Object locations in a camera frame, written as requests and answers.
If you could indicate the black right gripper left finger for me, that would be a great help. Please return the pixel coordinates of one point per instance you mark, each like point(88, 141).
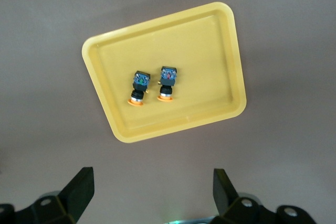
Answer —
point(78, 190)

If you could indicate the brown table cover mat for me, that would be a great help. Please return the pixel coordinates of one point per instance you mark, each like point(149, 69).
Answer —
point(39, 51)

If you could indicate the yellow push button switch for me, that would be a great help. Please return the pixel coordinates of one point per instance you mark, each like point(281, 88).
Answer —
point(140, 83)
point(167, 79)

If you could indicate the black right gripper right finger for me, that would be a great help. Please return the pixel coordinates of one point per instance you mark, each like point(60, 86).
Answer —
point(223, 192)

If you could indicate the yellow plastic tray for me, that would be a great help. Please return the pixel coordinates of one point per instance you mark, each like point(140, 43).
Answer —
point(197, 64)

